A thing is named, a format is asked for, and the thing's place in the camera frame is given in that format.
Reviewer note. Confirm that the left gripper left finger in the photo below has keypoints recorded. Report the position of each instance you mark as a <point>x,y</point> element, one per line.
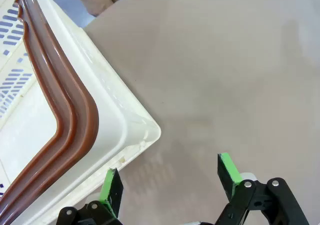
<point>107,192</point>

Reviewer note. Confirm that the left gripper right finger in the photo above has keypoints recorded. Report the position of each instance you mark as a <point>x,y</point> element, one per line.
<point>250,200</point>

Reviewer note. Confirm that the cream plastic folding shopping basket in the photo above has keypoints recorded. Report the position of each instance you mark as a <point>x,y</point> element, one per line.
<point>105,97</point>

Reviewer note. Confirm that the person's right hand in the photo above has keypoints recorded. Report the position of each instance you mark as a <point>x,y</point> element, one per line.
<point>98,0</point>

